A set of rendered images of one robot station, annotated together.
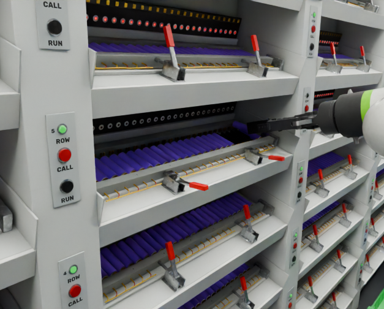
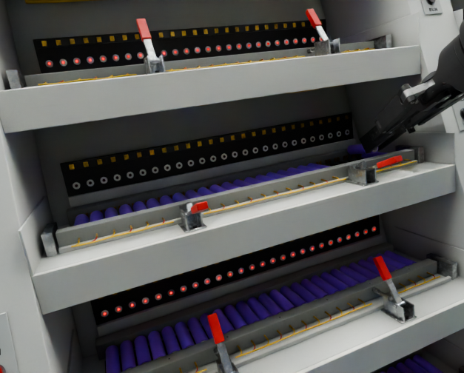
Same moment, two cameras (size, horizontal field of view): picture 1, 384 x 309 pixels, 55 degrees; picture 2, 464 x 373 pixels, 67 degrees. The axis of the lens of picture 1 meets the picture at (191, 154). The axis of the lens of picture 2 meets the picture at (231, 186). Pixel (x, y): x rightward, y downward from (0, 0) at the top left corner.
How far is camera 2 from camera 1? 0.44 m
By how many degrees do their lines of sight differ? 34
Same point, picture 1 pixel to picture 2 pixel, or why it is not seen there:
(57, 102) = not seen: outside the picture
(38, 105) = not seen: outside the picture
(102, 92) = (14, 95)
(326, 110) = (449, 50)
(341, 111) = not seen: outside the picture
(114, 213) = (72, 260)
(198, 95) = (200, 89)
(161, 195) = (165, 235)
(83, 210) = not seen: outside the picture
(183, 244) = (264, 324)
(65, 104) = not seen: outside the picture
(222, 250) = (340, 334)
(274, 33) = (369, 12)
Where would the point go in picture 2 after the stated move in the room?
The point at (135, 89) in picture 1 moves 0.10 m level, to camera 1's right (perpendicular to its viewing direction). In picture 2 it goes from (69, 86) to (131, 48)
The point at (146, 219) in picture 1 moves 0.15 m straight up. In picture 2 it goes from (131, 270) to (102, 143)
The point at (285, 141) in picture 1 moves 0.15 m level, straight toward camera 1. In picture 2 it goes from (436, 149) to (406, 155)
